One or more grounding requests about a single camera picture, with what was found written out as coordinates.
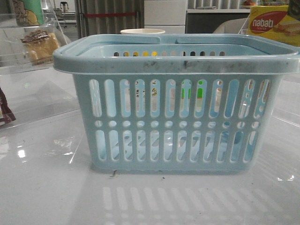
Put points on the bagged sliced bread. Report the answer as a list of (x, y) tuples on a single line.
[(40, 45)]

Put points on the light blue plastic basket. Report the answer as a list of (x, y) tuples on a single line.
[(176, 103)]

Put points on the white paper cup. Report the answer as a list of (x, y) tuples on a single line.
[(143, 31)]

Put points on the white drawer cabinet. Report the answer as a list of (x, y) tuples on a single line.
[(167, 15)]

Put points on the dark red snack packet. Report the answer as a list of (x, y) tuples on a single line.
[(6, 115)]

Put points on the clear acrylic shelf left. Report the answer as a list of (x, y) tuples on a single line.
[(35, 92)]

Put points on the yellow nabati wafer box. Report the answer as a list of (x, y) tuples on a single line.
[(279, 13)]

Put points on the clear acrylic stand right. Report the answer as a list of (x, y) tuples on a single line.
[(246, 27)]

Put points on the green cartoon printed can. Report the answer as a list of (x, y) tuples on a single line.
[(28, 12)]

